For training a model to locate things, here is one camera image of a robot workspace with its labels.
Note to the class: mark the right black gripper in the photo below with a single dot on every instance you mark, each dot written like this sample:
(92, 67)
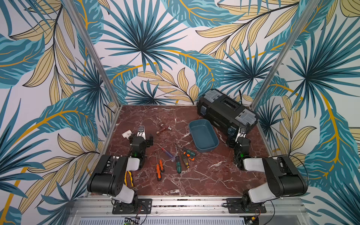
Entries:
(240, 139)

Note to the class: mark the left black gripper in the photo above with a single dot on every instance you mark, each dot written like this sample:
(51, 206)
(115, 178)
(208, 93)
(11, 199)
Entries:
(139, 137)

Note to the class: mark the blue clear handle screwdriver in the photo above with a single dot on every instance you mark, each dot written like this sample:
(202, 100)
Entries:
(169, 154)

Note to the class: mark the teal plastic storage box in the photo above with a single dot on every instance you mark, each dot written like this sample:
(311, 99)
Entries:
(204, 135)

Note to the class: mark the orange handle screwdriver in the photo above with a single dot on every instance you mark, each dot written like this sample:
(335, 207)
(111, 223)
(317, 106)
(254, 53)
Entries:
(161, 164)
(158, 171)

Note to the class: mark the green black handle screwdriver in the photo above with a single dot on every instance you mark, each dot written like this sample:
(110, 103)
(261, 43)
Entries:
(177, 160)

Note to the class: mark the black yellow stubby screwdriver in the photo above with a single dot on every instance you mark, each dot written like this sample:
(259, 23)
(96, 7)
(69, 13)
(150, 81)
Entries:
(185, 161)

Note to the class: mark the green orange ratchet screwdriver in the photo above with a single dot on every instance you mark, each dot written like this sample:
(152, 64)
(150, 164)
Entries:
(187, 152)

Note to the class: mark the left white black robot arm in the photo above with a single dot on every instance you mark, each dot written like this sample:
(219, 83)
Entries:
(108, 177)

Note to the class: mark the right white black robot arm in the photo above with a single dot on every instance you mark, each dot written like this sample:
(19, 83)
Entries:
(283, 179)

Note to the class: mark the white pipe tee fitting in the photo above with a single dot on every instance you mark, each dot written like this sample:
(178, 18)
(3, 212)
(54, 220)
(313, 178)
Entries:
(127, 134)

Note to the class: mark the black plastic toolbox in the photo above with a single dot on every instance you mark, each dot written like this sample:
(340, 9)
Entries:
(223, 111)

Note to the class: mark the red clear handle screwdriver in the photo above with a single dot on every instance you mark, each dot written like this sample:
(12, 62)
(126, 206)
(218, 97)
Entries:
(163, 129)

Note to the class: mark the yellow handle pliers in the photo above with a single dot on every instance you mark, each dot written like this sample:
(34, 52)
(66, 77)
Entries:
(128, 178)

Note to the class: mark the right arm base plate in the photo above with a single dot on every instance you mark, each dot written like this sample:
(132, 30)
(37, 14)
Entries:
(238, 205)

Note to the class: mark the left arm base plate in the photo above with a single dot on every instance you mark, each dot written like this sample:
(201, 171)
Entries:
(139, 206)

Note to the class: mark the right aluminium corner post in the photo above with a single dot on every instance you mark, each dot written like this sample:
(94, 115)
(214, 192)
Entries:
(310, 7)

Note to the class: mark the aluminium corner post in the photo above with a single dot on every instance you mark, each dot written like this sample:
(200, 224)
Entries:
(310, 7)
(75, 16)

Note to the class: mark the aluminium front rail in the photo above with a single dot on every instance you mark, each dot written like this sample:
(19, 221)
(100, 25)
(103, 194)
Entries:
(187, 210)

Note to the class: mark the left aluminium corner post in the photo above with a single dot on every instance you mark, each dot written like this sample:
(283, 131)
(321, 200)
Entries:
(75, 16)

